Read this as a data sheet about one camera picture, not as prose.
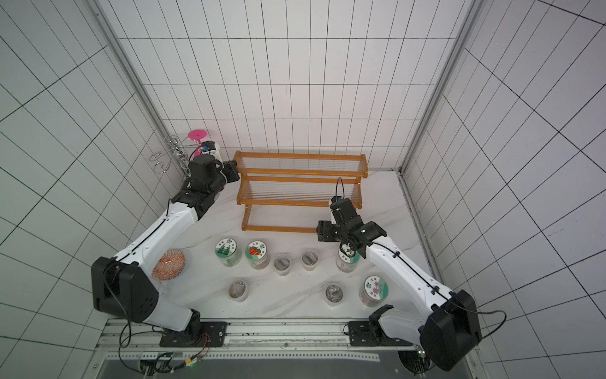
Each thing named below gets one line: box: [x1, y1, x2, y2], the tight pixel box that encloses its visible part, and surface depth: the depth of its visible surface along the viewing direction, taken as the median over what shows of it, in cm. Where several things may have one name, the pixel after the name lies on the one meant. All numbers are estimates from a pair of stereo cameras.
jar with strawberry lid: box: [245, 240, 271, 271], surface depth 85 cm
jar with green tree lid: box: [214, 237, 243, 267], surface depth 85 cm
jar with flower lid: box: [335, 242, 361, 273], surface depth 83 cm
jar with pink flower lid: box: [358, 274, 390, 308], surface depth 76 cm
